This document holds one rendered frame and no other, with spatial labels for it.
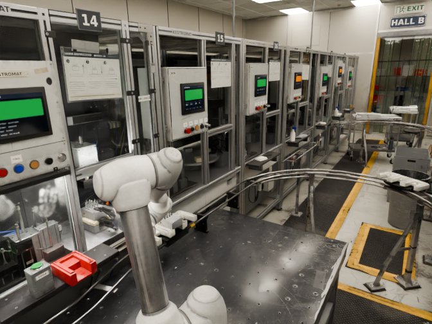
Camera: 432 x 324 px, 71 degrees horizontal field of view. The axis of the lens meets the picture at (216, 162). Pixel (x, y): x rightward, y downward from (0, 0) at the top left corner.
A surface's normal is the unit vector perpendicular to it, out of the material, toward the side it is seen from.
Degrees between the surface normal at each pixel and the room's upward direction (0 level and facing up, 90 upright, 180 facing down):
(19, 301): 0
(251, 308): 0
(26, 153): 90
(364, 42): 90
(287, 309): 0
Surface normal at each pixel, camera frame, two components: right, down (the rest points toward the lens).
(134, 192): 0.55, 0.02
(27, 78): 0.84, 0.15
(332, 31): -0.55, 0.25
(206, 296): 0.06, -0.97
